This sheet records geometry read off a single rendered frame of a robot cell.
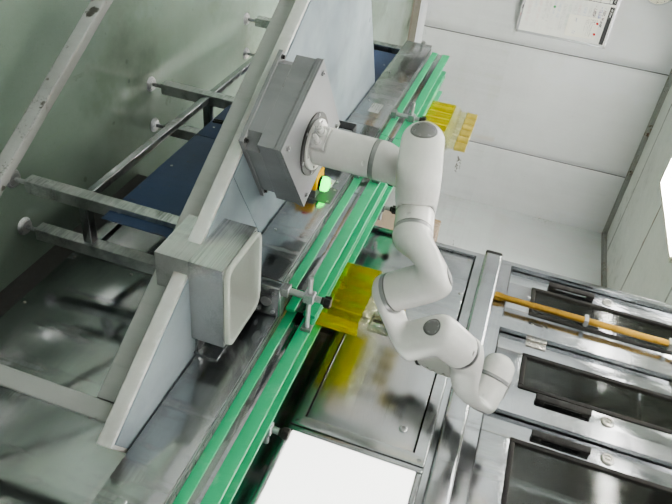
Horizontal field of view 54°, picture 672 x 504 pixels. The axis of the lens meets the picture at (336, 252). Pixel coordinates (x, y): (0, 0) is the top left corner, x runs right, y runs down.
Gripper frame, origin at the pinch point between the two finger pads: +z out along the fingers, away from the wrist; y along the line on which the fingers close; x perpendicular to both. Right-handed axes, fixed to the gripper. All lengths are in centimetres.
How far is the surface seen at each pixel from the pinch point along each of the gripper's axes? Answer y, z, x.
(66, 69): 48, 97, 17
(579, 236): -308, 25, -583
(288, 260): 15.2, 31.1, 9.8
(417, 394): -13.0, -8.3, 3.9
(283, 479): -12.9, 4.6, 45.0
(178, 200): 13, 72, 6
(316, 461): -12.8, 1.3, 36.7
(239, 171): 41, 40, 18
